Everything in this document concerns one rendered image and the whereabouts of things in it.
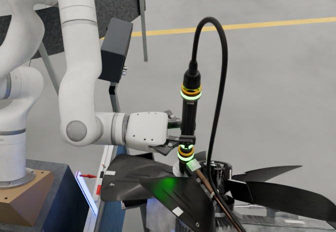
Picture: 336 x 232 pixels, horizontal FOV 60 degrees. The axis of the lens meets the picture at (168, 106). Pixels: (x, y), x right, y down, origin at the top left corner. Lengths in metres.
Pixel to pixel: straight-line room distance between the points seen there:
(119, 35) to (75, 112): 0.82
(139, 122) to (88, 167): 1.73
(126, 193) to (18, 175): 0.45
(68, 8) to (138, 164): 0.54
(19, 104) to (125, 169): 0.46
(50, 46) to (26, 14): 1.58
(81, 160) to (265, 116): 1.65
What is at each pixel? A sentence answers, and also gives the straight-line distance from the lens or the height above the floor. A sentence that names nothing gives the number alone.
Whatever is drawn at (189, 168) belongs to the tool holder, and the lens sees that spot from 0.81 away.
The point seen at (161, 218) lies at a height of 1.00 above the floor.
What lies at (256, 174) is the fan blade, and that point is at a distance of 1.10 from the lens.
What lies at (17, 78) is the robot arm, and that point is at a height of 1.36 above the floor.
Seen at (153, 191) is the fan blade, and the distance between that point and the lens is 0.68.
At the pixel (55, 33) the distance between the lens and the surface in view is 2.47.
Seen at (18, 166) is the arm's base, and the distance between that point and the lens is 1.22.
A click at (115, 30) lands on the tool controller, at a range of 1.46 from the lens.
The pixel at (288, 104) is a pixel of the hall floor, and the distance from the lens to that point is 2.97.
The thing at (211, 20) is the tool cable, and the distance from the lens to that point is 0.47.
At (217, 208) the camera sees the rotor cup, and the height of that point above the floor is 1.20.
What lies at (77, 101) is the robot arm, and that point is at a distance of 0.67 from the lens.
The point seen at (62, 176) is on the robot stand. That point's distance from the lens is 1.35.
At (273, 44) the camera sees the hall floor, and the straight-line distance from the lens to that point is 3.63.
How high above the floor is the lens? 2.06
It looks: 49 degrees down
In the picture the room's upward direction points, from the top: straight up
